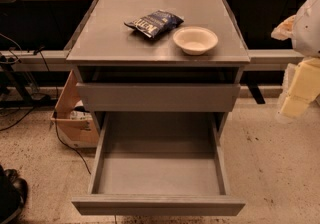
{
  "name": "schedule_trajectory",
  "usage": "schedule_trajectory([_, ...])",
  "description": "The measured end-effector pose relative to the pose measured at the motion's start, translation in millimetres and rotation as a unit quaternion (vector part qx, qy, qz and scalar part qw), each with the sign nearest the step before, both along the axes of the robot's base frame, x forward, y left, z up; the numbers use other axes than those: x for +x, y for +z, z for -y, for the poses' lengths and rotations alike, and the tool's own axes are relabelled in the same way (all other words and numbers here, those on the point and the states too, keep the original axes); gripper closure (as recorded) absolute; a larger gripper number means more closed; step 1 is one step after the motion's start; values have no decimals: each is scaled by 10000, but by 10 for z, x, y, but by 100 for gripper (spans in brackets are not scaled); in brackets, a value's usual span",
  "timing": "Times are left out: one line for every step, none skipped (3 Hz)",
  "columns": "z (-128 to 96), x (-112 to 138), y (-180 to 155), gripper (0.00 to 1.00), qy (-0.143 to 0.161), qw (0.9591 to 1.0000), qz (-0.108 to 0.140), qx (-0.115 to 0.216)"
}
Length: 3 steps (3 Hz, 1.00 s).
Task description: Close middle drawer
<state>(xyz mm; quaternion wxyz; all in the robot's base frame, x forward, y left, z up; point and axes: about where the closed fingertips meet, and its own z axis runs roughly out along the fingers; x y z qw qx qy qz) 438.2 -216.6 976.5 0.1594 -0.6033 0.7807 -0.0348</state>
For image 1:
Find grey drawer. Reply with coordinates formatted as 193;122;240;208
76;83;240;112
72;112;245;216

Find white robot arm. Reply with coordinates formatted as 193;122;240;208
271;0;320;123

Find grey drawer cabinet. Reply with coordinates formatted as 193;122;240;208
68;0;249;128

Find grey top drawer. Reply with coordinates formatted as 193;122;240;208
76;83;240;112

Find white bowl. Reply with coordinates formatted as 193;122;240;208
173;26;218;56

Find blue chip bag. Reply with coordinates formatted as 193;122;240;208
125;10;184;38

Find cardboard box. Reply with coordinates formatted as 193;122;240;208
51;71;99;148

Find black shoes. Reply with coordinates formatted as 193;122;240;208
0;165;28;224

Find black floor cable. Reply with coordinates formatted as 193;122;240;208
53;110;92;176

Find grey metal rail frame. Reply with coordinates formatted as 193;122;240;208
14;0;302;72

